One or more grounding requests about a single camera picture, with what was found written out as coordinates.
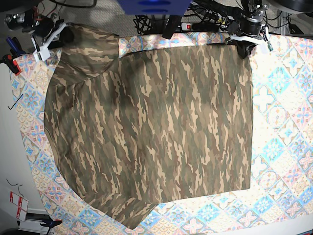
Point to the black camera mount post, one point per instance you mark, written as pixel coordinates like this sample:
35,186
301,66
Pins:
171,26

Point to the blue clamp upper left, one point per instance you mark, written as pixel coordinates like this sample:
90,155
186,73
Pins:
16,48

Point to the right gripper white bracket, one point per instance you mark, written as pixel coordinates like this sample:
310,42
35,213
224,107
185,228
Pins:
42,52

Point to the black hex key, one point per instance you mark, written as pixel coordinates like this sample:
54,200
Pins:
11,107

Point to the blue clamp lower left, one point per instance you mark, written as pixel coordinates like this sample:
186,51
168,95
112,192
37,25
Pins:
50,223

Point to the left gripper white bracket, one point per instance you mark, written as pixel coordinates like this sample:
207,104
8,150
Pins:
247,42

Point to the patterned tile tablecloth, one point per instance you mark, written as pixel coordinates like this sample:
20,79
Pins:
282,155

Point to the camouflage T-shirt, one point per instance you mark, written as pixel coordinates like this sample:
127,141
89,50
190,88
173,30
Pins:
128,133

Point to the blue clamp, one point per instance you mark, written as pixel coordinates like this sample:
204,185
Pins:
50,223
16,48

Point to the red black clamp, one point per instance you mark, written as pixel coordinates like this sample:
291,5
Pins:
11,63

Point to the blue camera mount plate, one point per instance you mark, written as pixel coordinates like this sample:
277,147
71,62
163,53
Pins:
154,7

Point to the red white label tag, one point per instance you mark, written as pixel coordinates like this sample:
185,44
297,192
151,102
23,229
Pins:
21,205

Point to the white power strip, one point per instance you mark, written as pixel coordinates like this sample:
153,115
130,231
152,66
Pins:
202,27

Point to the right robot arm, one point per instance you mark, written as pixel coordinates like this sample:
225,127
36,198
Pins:
46,32

